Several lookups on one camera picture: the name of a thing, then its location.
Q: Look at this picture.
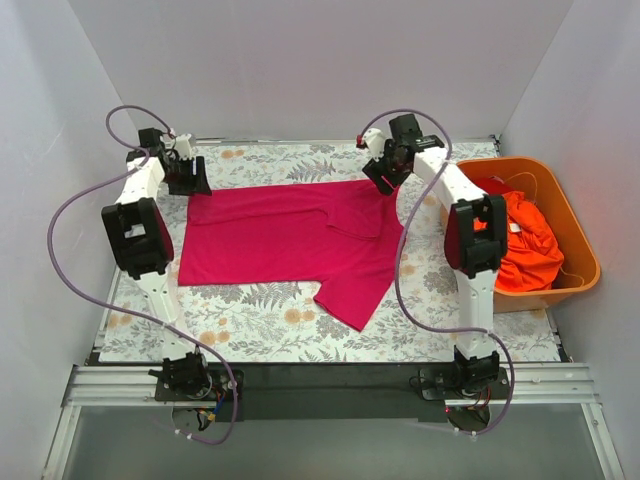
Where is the magenta t shirt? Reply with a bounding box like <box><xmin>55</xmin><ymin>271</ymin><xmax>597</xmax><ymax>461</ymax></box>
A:
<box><xmin>178</xmin><ymin>180</ymin><xmax>403</xmax><ymax>331</ymax></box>

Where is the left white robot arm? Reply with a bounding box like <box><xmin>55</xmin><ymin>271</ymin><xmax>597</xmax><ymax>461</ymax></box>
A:
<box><xmin>101</xmin><ymin>128</ymin><xmax>213</xmax><ymax>400</ymax></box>

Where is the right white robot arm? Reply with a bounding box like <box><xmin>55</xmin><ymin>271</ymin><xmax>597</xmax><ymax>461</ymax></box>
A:
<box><xmin>356</xmin><ymin>109</ymin><xmax>510</xmax><ymax>400</ymax></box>

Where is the floral tablecloth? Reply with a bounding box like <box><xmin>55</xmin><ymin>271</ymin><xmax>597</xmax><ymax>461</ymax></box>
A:
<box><xmin>99</xmin><ymin>142</ymin><xmax>560</xmax><ymax>363</ymax></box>

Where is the orange plastic basket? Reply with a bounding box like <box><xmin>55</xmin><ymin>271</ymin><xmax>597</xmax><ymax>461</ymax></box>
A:
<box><xmin>458</xmin><ymin>157</ymin><xmax>600</xmax><ymax>313</ymax></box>

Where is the orange t shirt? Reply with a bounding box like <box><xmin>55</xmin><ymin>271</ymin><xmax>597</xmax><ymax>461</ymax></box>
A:
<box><xmin>475</xmin><ymin>177</ymin><xmax>564</xmax><ymax>293</ymax></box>

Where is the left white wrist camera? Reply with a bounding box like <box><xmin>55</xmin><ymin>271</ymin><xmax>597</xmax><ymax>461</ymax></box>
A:
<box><xmin>165</xmin><ymin>133</ymin><xmax>196</xmax><ymax>161</ymax></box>

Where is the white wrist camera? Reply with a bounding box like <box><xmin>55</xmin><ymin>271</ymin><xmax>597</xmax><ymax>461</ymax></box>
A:
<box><xmin>165</xmin><ymin>133</ymin><xmax>196</xmax><ymax>161</ymax></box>
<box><xmin>356</xmin><ymin>128</ymin><xmax>387</xmax><ymax>157</ymax></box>

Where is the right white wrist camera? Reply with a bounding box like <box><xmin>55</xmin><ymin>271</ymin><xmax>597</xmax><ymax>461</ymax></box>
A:
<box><xmin>356</xmin><ymin>128</ymin><xmax>387</xmax><ymax>157</ymax></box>

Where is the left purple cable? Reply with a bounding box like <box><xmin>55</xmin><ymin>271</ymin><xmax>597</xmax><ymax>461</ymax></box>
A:
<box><xmin>47</xmin><ymin>104</ymin><xmax>245</xmax><ymax>446</ymax></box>

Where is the purple cable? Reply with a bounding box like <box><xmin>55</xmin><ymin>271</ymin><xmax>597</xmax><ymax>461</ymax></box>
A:
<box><xmin>47</xmin><ymin>104</ymin><xmax>245</xmax><ymax>446</ymax></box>
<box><xmin>356</xmin><ymin>108</ymin><xmax>518</xmax><ymax>437</ymax></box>

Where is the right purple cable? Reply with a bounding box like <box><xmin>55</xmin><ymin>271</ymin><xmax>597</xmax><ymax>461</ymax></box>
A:
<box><xmin>356</xmin><ymin>108</ymin><xmax>518</xmax><ymax>437</ymax></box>

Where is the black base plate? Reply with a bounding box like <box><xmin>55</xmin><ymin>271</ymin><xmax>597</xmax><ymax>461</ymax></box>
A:
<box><xmin>148</xmin><ymin>362</ymin><xmax>511</xmax><ymax>423</ymax></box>

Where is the aluminium frame rail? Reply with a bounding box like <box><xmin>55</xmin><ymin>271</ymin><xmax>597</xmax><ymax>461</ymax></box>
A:
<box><xmin>44</xmin><ymin>362</ymin><xmax>624</xmax><ymax>479</ymax></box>

